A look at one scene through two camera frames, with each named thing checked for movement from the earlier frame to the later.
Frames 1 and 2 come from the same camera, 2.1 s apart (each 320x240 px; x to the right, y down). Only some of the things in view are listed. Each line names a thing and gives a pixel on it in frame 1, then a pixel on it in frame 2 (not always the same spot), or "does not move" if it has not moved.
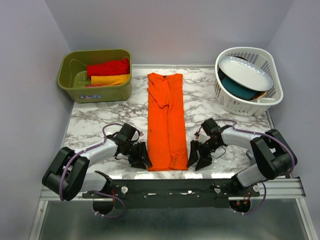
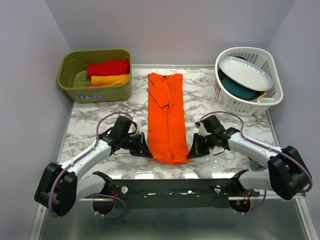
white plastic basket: (239, 106) does not move
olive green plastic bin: (73, 76) does not move
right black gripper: (205, 160) to (196, 150)
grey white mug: (251, 157) to (256, 166)
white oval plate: (246, 73) does not move
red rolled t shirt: (111, 68) does not move
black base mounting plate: (171, 193) does not move
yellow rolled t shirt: (104, 80) does not move
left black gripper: (142, 156) to (142, 146)
